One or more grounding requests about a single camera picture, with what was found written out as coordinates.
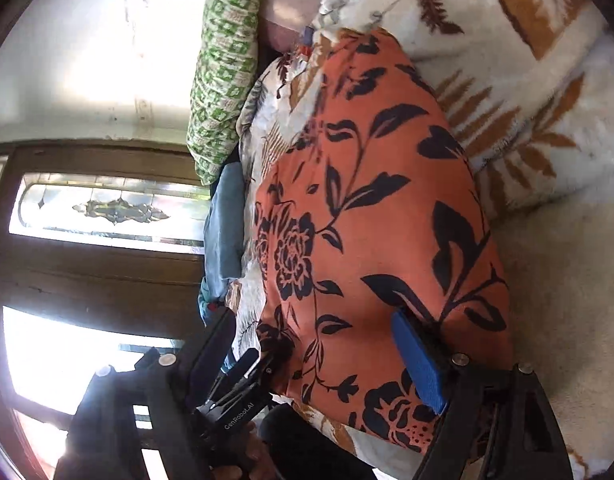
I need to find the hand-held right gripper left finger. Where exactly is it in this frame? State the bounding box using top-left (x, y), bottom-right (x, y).
top-left (54, 307), bottom-right (238, 480)

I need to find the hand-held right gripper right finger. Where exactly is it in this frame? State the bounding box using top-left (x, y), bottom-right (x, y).
top-left (391, 309), bottom-right (575, 480)

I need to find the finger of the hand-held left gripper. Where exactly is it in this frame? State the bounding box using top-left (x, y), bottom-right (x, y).
top-left (207, 349), bottom-right (264, 408)

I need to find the orange floral garment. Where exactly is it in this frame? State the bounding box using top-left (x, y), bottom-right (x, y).
top-left (254, 27), bottom-right (513, 453)

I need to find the person's left hand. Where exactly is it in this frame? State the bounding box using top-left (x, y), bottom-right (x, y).
top-left (234, 422), bottom-right (284, 480)

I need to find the teal blue cloth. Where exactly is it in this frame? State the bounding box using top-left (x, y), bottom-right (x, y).
top-left (197, 162), bottom-right (248, 326)

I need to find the wooden door with glass panes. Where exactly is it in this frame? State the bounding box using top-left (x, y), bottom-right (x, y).
top-left (0, 142), bottom-right (213, 480)

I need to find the green patterned cushion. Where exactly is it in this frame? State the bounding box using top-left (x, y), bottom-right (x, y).
top-left (186, 0), bottom-right (264, 187)

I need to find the cream leaf-print fleece blanket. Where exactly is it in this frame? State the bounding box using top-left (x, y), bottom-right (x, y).
top-left (234, 0), bottom-right (614, 480)

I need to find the pink quilted mattress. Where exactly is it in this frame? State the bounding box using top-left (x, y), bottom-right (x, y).
top-left (257, 0), bottom-right (348, 53)

